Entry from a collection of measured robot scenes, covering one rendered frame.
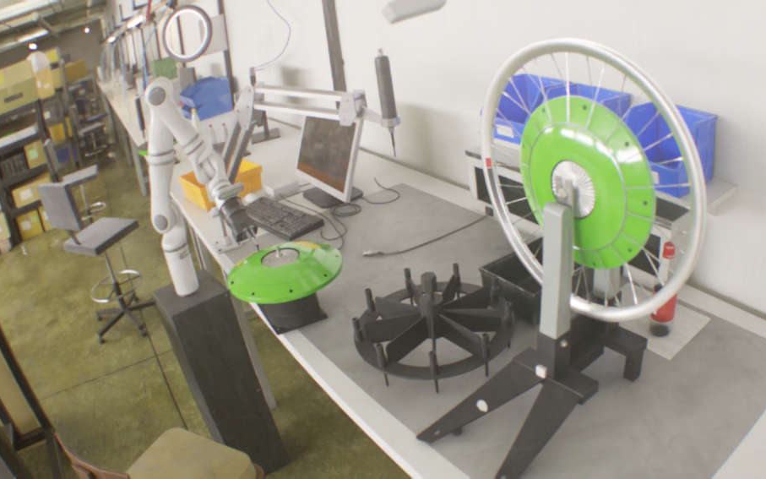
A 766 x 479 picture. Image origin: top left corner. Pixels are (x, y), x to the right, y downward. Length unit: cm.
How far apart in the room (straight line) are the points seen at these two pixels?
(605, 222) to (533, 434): 39
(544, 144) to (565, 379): 43
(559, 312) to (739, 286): 69
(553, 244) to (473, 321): 39
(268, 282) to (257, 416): 92
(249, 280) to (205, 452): 55
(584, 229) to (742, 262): 66
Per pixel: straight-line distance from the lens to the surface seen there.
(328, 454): 251
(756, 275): 157
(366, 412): 126
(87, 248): 357
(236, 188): 175
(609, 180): 97
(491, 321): 135
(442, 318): 133
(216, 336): 206
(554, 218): 100
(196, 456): 172
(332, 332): 154
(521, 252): 122
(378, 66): 151
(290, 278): 147
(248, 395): 222
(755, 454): 117
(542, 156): 106
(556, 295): 106
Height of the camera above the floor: 173
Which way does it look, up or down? 24 degrees down
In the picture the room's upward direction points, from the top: 8 degrees counter-clockwise
